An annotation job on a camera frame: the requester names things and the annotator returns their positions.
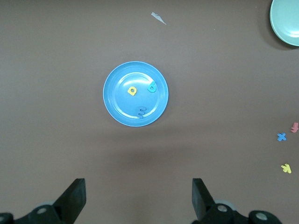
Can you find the pale green plate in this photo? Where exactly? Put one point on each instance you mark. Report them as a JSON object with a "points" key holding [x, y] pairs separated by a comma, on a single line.
{"points": [[287, 23]]}

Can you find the blue foam letter m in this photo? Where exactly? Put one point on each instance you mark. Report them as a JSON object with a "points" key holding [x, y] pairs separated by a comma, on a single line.
{"points": [[141, 109]]}

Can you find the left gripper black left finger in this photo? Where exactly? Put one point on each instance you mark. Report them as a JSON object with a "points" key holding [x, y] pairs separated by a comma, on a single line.
{"points": [[58, 212]]}

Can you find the blue plate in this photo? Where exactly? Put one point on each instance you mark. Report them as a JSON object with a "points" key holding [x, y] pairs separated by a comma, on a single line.
{"points": [[121, 109]]}

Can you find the teal foam letter p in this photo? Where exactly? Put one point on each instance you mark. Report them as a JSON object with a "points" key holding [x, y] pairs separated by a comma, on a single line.
{"points": [[153, 82]]}

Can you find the white paper scrap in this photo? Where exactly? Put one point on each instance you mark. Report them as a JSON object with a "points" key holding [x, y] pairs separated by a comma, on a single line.
{"points": [[156, 16]]}

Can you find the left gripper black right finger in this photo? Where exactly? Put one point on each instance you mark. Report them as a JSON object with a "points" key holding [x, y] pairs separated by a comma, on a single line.
{"points": [[210, 214]]}

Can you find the pink foam letter f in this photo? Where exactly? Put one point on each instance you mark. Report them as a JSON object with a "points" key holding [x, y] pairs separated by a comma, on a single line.
{"points": [[294, 128]]}

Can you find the blue foam letter x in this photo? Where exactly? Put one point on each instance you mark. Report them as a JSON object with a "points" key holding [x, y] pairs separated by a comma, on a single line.
{"points": [[282, 137]]}

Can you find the yellow foam letter k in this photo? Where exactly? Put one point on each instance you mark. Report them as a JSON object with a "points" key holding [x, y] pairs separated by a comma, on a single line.
{"points": [[286, 168]]}

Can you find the yellow foam letter a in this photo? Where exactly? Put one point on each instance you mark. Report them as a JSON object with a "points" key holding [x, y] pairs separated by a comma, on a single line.
{"points": [[134, 94]]}

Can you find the brown table cover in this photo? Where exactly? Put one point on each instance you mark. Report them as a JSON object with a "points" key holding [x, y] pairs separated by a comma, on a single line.
{"points": [[58, 70]]}

